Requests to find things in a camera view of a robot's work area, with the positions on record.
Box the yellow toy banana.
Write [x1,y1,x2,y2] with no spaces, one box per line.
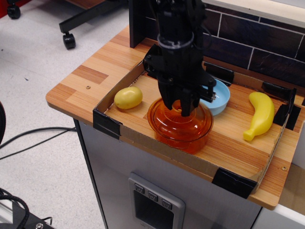
[243,92,275,141]

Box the black braided cable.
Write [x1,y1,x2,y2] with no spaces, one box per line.
[0,187,31,229]

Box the black floor cable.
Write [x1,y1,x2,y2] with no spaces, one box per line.
[0,126,77,160]

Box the light blue plastic bowl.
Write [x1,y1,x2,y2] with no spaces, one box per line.
[200,79,231,116]

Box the grey cabinet control panel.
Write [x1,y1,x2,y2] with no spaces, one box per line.
[128,173,186,229]

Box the yellow toy potato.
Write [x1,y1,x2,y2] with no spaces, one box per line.
[114,86,143,110]

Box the black caster wheel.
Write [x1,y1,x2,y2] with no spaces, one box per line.
[7,3,21,20]

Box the orange transparent plastic pot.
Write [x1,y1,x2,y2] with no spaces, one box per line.
[149,119,214,154]

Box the black metal base plate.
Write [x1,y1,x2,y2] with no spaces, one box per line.
[12,203,54,229]

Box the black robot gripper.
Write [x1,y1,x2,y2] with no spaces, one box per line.
[143,34,216,117]

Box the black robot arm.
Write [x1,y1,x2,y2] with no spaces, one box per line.
[144,0,216,117]

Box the black chair leg with caster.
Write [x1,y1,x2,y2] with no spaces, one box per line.
[59,0,128,50]

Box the cardboard fence with black tape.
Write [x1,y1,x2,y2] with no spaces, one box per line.
[92,43,301,199]

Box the orange transparent pot lid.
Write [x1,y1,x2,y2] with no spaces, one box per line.
[147,99,214,142]

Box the dark brick-pattern backsplash panel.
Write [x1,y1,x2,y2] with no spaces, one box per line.
[128,0,305,88]

